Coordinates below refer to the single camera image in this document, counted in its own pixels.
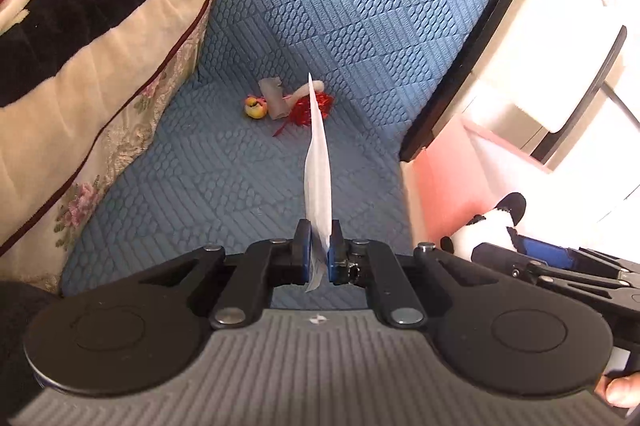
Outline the floral beige cushion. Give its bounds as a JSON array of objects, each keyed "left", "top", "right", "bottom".
[{"left": 1, "top": 0, "right": 213, "bottom": 292}]

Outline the white side cabinet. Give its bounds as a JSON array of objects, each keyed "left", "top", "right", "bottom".
[{"left": 434, "top": 0, "right": 640, "bottom": 207}]

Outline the red glittery ornament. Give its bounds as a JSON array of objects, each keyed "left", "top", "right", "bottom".
[{"left": 273, "top": 92, "right": 334, "bottom": 137}]

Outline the yellow round toy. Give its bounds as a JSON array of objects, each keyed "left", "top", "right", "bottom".
[{"left": 243, "top": 96, "right": 268, "bottom": 120}]

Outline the black white panda plush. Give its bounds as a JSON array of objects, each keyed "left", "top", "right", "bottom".
[{"left": 440, "top": 192, "right": 526, "bottom": 260}]

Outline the blue quilted sofa cover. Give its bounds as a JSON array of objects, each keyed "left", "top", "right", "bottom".
[{"left": 61, "top": 0, "right": 489, "bottom": 296}]

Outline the pink storage box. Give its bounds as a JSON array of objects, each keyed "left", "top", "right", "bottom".
[{"left": 401, "top": 116, "right": 551, "bottom": 244}]

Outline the white tube toy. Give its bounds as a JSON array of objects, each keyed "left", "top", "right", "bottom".
[{"left": 284, "top": 80, "right": 324, "bottom": 106}]

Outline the clear plastic packet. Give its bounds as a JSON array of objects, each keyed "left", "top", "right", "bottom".
[{"left": 304, "top": 75, "right": 332, "bottom": 292}]

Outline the black sofa frame edge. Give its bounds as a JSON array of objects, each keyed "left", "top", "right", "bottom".
[{"left": 398, "top": 0, "right": 514, "bottom": 163}]

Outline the person's hand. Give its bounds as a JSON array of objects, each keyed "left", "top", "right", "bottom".
[{"left": 596, "top": 372, "right": 640, "bottom": 409}]

